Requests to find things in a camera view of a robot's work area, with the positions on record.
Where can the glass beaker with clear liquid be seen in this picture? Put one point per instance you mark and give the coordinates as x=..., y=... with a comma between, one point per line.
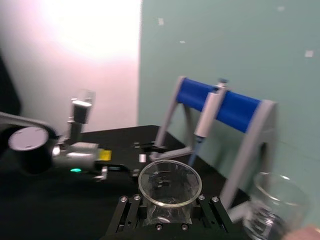
x=275, y=217

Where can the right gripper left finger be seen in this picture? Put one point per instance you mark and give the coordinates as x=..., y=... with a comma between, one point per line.
x=120, y=215

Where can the pink pipette tip box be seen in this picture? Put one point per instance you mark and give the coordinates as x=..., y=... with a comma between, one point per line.
x=307, y=233

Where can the black table cloth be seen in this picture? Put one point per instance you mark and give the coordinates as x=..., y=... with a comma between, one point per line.
x=62, y=207

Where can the grey pipette stand blue bar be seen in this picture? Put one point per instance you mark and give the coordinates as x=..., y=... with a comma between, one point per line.
x=237, y=110

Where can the grey and blue pipette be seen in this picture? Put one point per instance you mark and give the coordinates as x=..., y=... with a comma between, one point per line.
x=208, y=115

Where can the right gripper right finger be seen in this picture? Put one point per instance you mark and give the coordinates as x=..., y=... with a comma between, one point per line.
x=215, y=215

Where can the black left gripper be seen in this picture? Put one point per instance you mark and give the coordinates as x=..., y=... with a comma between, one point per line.
x=125, y=160

